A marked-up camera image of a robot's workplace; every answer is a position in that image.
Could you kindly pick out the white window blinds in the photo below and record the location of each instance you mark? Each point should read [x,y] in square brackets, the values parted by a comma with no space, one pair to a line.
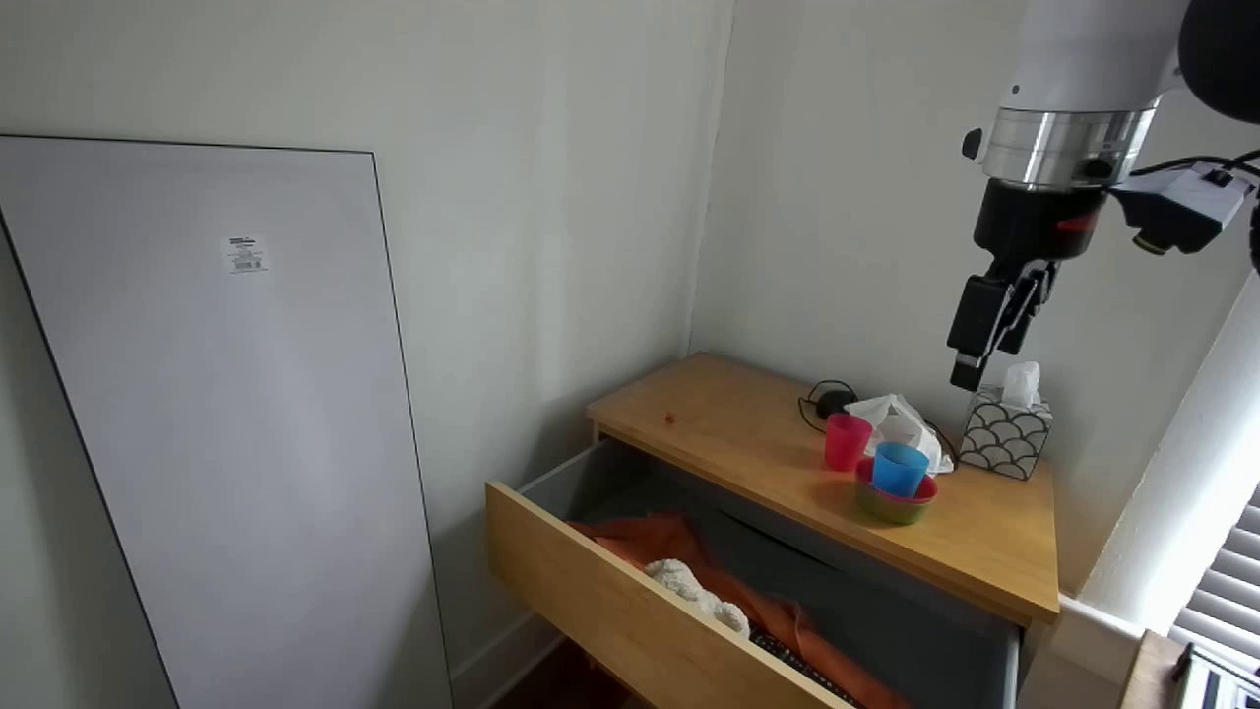
[1235,592]

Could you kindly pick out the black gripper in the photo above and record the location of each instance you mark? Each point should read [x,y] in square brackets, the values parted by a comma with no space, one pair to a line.
[1030,222]

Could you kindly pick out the white rolled sock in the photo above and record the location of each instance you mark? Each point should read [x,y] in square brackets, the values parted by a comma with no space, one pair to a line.
[692,586]

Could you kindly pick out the white window frame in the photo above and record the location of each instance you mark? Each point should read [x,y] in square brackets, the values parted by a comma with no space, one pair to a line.
[1184,496]

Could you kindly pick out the scale-patterned tissue box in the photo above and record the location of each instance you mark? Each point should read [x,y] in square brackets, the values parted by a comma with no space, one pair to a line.
[1003,447]

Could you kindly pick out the red plastic cup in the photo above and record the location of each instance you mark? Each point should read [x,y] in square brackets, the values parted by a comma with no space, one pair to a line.
[846,441]

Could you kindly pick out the pink plastic bowl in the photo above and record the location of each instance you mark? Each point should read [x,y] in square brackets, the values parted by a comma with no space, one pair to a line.
[927,490]

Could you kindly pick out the wooden dresser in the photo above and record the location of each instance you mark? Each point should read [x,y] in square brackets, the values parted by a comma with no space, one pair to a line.
[732,419]

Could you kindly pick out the green plastic bowl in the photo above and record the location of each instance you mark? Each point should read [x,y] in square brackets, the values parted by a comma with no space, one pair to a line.
[891,515]

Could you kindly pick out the large white board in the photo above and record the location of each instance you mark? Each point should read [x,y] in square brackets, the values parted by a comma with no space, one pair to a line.
[223,433]

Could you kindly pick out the crumpled white tissue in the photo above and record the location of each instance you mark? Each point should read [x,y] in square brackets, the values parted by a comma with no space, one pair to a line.
[898,419]

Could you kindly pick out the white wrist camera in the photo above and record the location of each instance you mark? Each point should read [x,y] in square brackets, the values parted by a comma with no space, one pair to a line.
[1184,204]

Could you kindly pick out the wooden drawer with grey inside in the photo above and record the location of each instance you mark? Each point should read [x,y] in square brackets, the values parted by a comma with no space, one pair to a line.
[592,592]

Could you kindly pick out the white tissue in box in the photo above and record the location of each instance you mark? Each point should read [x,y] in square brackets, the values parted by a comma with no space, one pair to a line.
[1022,389]

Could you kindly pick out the blue plastic cup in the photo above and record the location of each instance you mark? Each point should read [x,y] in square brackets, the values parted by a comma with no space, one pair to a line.
[898,469]

